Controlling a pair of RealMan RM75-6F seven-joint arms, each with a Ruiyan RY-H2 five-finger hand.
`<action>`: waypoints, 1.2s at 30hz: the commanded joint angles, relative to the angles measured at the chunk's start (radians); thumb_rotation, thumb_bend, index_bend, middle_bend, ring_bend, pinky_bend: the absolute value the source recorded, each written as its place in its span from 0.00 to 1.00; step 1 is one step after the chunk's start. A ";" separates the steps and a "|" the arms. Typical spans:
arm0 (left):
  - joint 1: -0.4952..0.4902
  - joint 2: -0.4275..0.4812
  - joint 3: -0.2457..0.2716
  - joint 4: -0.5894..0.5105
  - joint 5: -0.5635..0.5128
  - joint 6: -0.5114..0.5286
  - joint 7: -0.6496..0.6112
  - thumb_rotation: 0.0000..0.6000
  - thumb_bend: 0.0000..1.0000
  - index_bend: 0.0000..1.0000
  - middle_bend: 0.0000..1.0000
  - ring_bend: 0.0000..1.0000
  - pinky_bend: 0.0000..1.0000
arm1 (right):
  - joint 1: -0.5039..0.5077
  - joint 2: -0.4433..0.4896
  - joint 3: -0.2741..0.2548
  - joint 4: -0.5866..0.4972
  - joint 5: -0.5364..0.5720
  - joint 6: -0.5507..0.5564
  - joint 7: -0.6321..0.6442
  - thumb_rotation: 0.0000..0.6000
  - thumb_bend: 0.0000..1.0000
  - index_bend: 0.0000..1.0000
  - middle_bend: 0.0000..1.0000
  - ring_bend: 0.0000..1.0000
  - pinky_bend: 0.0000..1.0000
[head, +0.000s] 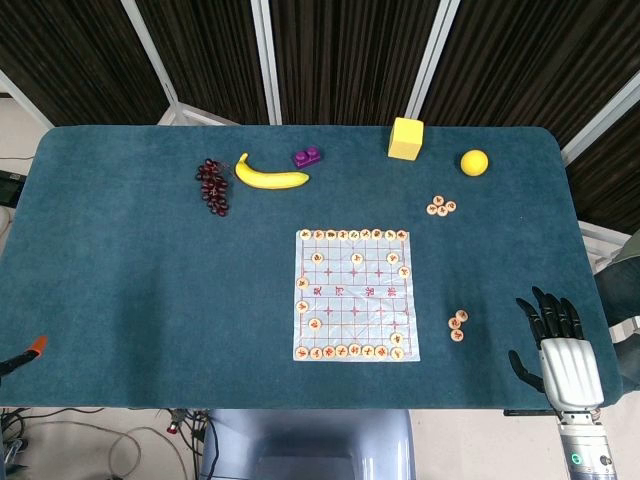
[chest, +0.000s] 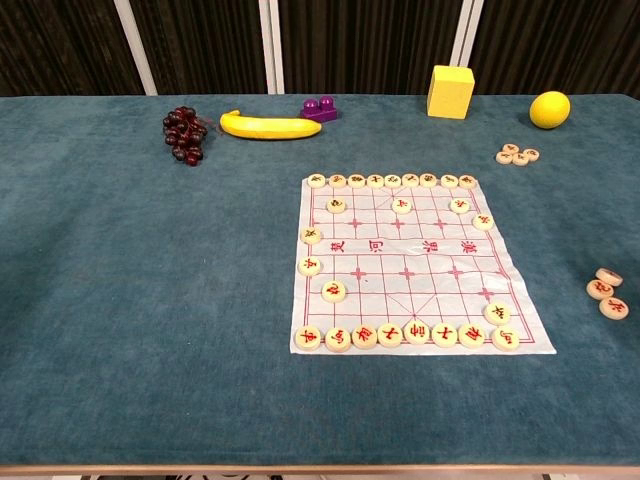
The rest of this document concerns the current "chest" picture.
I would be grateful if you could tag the teal table cloth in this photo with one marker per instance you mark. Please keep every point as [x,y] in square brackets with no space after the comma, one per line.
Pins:
[150,275]

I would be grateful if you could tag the dark slatted screen panel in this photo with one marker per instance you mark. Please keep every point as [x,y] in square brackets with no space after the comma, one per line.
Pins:
[60,45]
[200,45]
[560,45]
[360,45]

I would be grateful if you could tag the purple building block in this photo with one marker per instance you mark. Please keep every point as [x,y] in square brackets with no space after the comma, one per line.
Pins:
[320,111]

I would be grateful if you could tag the round wooden xiangqi piece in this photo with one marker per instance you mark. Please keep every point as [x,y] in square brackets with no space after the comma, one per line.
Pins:
[467,181]
[337,180]
[504,158]
[390,334]
[308,338]
[336,205]
[531,154]
[608,276]
[316,180]
[614,307]
[418,333]
[497,313]
[410,180]
[449,181]
[483,221]
[338,340]
[333,291]
[309,266]
[505,339]
[472,336]
[598,290]
[364,336]
[393,180]
[509,148]
[310,235]
[445,335]
[521,159]
[428,180]
[375,180]
[401,205]
[356,180]
[460,205]

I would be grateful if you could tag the yellow cuboid block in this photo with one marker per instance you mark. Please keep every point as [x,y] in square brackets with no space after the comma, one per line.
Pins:
[450,95]

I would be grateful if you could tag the yellow banana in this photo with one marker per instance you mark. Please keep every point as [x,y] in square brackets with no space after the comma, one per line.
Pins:
[270,128]

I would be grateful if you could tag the dark red grape bunch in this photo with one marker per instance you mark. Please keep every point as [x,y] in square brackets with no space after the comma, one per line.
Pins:
[182,132]

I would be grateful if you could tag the white xiangqi board sheet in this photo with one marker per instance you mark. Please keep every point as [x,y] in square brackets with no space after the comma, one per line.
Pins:
[400,260]

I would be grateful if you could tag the yellow lemon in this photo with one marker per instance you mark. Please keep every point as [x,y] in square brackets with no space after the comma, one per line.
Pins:
[550,110]

